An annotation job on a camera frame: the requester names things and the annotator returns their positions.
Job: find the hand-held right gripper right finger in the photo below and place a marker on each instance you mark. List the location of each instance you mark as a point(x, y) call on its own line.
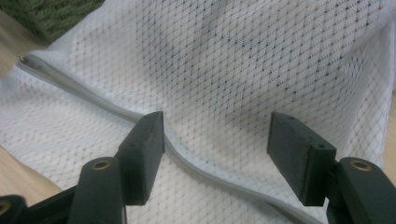
point(300, 155)

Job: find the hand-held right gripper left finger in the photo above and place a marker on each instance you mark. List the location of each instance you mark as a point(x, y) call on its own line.
point(141, 155)

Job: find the white mesh laundry bag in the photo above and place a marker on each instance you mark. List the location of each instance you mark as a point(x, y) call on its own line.
point(236, 68)

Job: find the green woven basket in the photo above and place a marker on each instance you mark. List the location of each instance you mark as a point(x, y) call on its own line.
point(46, 15)

